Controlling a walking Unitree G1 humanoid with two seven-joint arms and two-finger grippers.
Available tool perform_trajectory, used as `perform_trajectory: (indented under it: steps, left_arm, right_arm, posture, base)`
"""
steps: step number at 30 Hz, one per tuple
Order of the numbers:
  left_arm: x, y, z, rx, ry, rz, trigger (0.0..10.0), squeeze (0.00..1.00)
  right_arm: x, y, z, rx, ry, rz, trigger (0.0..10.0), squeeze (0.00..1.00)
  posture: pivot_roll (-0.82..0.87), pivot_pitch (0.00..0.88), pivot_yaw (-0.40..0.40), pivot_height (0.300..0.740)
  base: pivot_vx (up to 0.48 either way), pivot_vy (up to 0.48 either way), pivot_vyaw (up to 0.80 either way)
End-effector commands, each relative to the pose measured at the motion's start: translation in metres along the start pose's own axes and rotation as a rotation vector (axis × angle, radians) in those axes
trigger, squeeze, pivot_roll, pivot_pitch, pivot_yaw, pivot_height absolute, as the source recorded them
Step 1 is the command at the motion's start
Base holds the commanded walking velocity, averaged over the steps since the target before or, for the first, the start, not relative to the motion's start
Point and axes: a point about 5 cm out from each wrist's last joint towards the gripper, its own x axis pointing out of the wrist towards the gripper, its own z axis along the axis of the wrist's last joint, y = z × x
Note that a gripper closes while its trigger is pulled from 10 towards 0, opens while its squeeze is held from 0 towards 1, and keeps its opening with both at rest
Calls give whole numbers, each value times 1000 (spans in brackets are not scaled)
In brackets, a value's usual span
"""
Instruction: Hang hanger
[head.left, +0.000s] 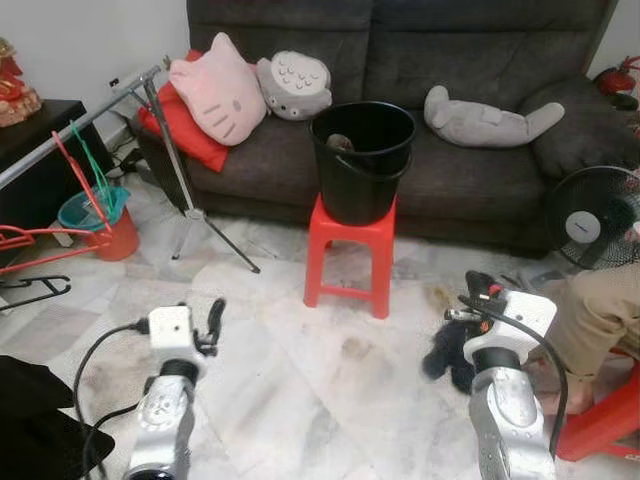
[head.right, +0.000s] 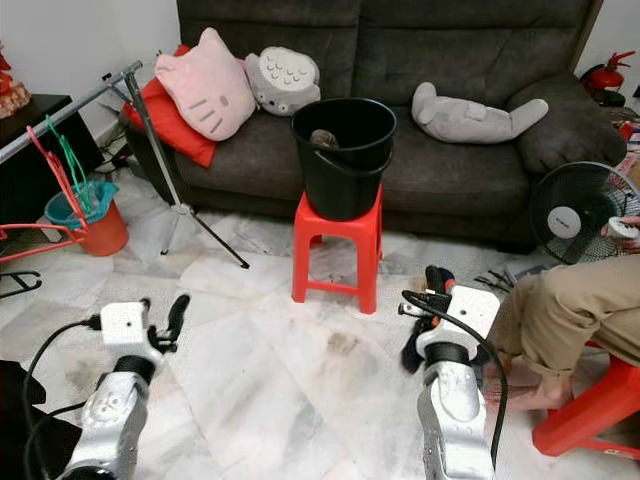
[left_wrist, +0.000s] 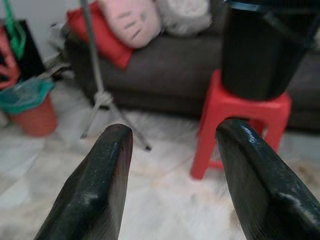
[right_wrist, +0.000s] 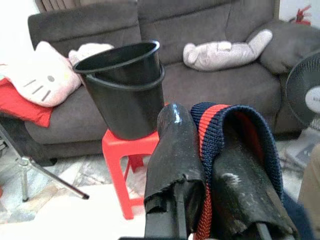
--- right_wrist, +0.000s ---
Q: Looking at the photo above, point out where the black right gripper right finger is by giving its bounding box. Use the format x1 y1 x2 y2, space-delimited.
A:
209 129 300 240

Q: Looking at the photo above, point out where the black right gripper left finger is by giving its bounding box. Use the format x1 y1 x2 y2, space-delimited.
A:
143 102 208 240

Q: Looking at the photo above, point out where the navy shirt red striped collar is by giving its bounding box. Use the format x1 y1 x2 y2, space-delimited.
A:
189 101 320 240

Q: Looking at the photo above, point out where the red plastic stool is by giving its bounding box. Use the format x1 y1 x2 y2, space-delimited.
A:
101 129 161 221

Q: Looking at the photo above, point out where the black plastic bucket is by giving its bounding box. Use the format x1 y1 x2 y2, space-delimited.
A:
72 39 161 87
83 63 166 141

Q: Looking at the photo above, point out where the dark grey sofa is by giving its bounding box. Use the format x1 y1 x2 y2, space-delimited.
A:
24 0 320 163

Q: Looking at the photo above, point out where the grey plush toy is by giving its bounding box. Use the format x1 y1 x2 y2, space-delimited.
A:
182 29 273 72

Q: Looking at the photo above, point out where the black electric fan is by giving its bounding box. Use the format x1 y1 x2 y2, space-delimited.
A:
284 49 320 166

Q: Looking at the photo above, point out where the pink plush pillow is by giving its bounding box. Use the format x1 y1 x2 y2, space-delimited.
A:
68 42 115 67

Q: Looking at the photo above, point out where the pink Hello Kitty pillow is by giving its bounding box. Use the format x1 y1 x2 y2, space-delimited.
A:
4 41 82 108

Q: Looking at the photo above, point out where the silver metal clothes rack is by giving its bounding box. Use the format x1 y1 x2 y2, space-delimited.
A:
0 119 90 203

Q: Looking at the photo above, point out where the red cushion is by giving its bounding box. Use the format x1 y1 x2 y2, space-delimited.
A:
0 77 55 128

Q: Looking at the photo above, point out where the red tassel decoration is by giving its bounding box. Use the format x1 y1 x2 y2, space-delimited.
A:
289 4 313 26

